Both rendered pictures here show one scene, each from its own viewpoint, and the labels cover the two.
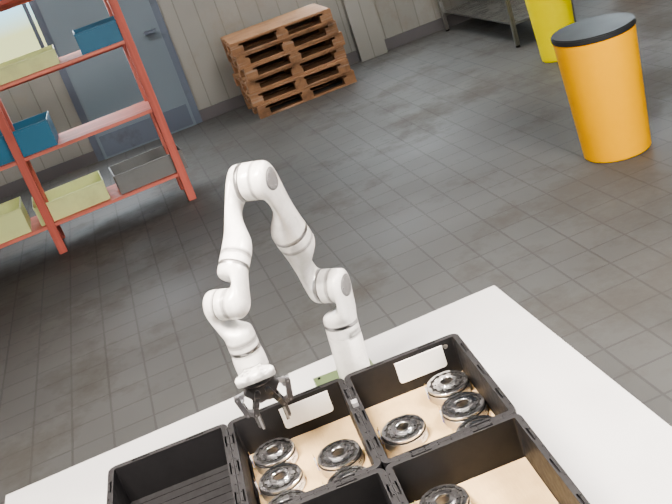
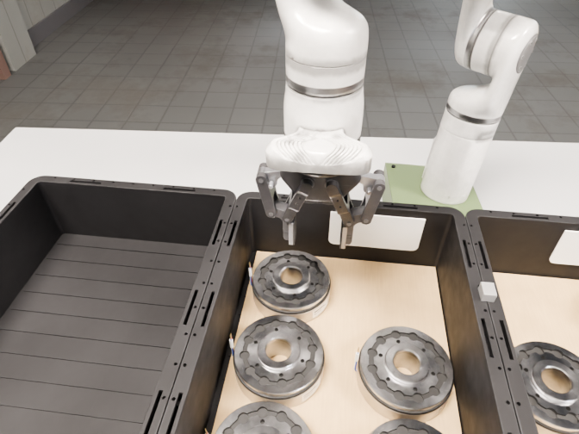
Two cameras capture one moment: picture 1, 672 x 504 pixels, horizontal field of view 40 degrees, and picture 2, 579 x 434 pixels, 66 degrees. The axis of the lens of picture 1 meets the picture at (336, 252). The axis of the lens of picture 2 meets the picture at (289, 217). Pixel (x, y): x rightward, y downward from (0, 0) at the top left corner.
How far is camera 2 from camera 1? 1.68 m
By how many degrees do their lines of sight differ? 22
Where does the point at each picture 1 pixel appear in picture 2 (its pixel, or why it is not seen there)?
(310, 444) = (355, 289)
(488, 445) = not seen: outside the picture
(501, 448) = not seen: outside the picture
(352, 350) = (468, 158)
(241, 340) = (326, 51)
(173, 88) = not seen: outside the picture
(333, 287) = (510, 47)
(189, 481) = (153, 246)
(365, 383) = (494, 237)
